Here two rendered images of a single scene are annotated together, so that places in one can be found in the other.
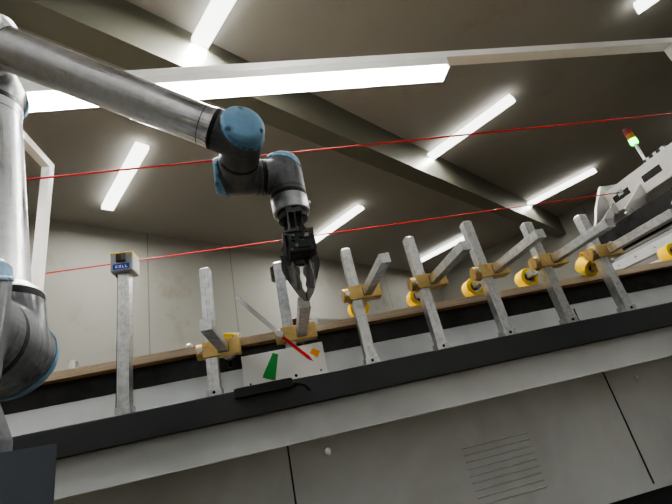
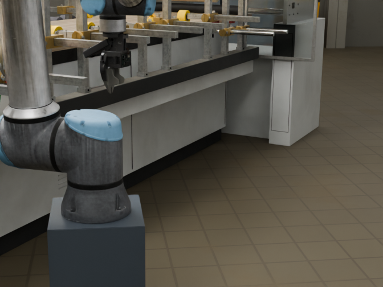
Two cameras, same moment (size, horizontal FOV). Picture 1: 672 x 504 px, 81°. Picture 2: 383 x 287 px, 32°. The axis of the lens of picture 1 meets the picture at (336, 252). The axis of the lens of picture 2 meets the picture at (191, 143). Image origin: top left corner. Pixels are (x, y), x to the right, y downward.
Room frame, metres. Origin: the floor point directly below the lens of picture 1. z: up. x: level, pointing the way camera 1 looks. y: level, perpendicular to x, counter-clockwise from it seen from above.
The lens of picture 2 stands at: (-0.81, 1.74, 1.26)
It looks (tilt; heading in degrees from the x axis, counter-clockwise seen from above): 15 degrees down; 308
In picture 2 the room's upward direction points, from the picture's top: 1 degrees clockwise
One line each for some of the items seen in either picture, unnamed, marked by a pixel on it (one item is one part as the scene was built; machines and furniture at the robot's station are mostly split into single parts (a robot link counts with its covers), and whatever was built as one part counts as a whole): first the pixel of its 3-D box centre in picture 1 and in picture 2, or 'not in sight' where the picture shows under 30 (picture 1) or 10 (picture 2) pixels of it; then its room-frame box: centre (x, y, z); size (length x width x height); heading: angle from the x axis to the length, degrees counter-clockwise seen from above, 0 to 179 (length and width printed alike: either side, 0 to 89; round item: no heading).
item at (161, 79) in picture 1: (244, 84); not in sight; (1.62, 0.29, 2.34); 2.40 x 0.12 x 0.08; 101
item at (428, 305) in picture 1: (425, 296); (82, 48); (1.39, -0.28, 0.89); 0.03 x 0.03 x 0.48; 11
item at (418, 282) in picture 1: (427, 282); (85, 36); (1.40, -0.30, 0.94); 0.13 x 0.06 x 0.05; 101
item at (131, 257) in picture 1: (125, 265); not in sight; (1.20, 0.71, 1.18); 0.07 x 0.07 x 0.08; 11
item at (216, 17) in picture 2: not in sight; (220, 17); (1.58, -1.56, 0.95); 0.50 x 0.04 x 0.04; 11
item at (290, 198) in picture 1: (292, 208); (113, 25); (0.84, 0.08, 1.05); 0.10 x 0.09 x 0.05; 102
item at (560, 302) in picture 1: (549, 277); (142, 40); (1.49, -0.77, 0.88); 0.03 x 0.03 x 0.48; 11
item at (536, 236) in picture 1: (500, 264); (129, 31); (1.39, -0.57, 0.95); 0.50 x 0.04 x 0.04; 11
